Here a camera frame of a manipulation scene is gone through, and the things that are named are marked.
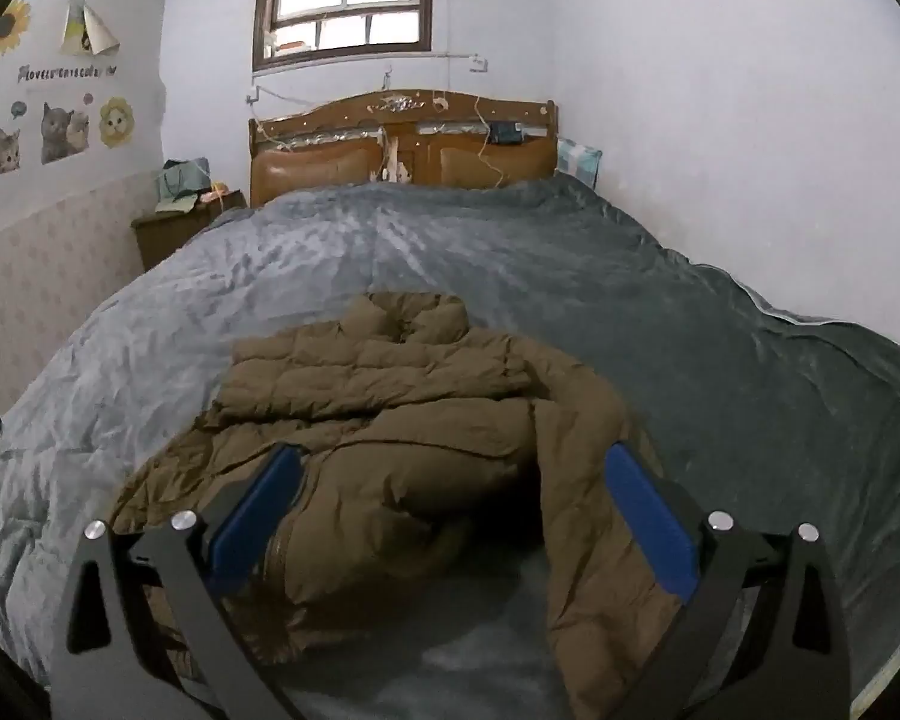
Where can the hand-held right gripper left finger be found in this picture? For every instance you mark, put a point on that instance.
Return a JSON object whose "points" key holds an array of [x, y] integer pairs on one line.
{"points": [[255, 517]]}

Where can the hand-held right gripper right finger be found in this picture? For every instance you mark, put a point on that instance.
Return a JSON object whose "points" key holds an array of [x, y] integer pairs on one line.
{"points": [[649, 525]]}

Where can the brown puffer jacket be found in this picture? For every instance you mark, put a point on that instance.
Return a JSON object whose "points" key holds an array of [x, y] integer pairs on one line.
{"points": [[420, 450]]}

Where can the wooden nightstand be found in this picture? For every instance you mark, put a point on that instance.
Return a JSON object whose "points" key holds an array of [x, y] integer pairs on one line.
{"points": [[166, 236]]}

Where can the grey bed blanket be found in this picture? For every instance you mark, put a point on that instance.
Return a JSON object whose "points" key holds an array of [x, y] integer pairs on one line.
{"points": [[495, 255]]}

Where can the pink small object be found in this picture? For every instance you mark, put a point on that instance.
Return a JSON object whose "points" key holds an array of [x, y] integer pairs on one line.
{"points": [[216, 193]]}

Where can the cat in sunflower sticker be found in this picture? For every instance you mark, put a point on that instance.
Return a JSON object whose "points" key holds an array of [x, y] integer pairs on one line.
{"points": [[116, 122]]}

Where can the wooden bed headboard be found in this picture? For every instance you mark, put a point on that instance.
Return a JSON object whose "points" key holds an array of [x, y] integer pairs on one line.
{"points": [[315, 165]]}

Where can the plaid pillow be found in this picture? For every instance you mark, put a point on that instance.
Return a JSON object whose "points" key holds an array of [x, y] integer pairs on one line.
{"points": [[579, 161]]}

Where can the black device on headboard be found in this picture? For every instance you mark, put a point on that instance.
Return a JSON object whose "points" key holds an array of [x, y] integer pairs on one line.
{"points": [[507, 133]]}

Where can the single cat wall sticker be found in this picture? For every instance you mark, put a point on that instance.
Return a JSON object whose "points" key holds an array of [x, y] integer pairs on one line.
{"points": [[6, 151]]}

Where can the two cats wall sticker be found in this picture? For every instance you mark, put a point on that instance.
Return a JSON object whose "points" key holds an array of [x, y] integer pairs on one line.
{"points": [[64, 131]]}

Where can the speech bubble wall sticker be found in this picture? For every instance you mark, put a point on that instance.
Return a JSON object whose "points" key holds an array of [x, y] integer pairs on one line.
{"points": [[19, 109]]}

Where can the lettering wall sticker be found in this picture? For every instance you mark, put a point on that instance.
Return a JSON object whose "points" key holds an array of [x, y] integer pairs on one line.
{"points": [[60, 73]]}

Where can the sunflower wall sticker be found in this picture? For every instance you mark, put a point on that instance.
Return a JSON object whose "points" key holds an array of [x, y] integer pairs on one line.
{"points": [[7, 26]]}

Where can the curled paper wall poster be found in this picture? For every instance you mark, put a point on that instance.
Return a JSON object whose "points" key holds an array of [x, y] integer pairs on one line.
{"points": [[86, 30]]}

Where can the white wall socket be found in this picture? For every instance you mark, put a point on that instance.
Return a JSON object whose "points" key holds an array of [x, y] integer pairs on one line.
{"points": [[480, 64]]}

